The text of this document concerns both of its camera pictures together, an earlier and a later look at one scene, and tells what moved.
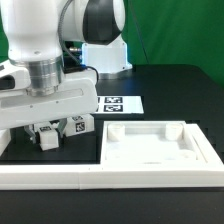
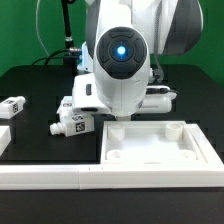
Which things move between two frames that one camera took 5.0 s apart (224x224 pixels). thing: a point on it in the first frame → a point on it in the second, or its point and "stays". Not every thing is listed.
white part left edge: (5, 137) stays
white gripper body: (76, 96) → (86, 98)
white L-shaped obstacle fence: (184, 175) stays
